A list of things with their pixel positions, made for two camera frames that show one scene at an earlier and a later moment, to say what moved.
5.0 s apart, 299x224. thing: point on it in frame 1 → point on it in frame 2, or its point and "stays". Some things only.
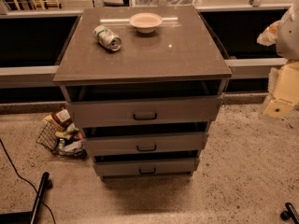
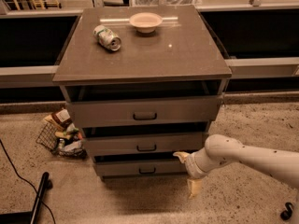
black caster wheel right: x=290 y=214 stays
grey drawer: x=145 y=167 stays
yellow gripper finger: x=279 y=106 → x=194 y=187
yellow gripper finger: x=268 y=36 → x=183 y=156
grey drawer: x=145 y=111 stays
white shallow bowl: x=145 y=22 stays
